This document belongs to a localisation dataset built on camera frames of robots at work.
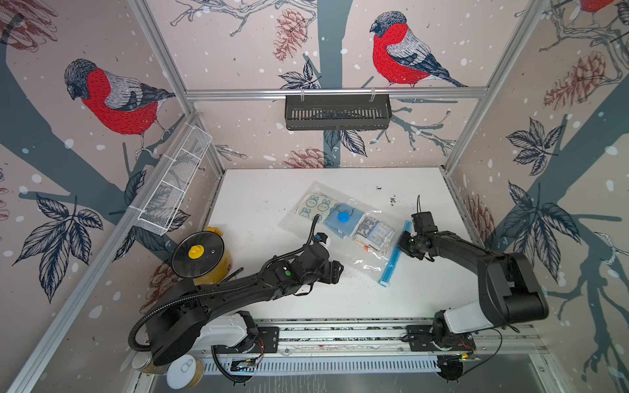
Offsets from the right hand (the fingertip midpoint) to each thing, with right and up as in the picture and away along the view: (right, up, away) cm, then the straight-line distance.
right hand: (398, 241), depth 94 cm
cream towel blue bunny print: (-34, +14, +11) cm, 38 cm away
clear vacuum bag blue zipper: (-15, -6, -6) cm, 17 cm away
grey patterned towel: (-10, +3, +1) cm, 10 cm away
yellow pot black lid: (-70, -2, -15) cm, 72 cm away
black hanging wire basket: (-22, +55, +12) cm, 60 cm away
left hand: (-24, -4, -15) cm, 29 cm away
